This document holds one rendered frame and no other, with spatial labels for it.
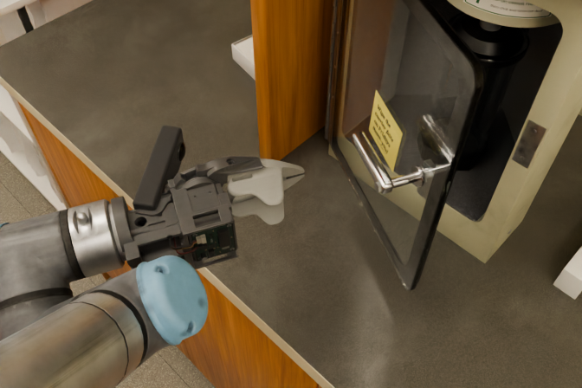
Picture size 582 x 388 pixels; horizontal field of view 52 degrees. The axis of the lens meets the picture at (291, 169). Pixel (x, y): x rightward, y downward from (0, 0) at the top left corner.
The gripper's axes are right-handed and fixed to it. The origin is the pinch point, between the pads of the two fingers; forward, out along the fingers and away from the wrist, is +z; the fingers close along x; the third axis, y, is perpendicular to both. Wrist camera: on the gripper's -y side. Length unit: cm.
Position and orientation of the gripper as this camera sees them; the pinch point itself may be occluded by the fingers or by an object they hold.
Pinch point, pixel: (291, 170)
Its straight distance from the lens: 68.5
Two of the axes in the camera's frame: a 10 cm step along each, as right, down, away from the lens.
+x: 0.0, -6.4, -7.7
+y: 3.3, 7.3, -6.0
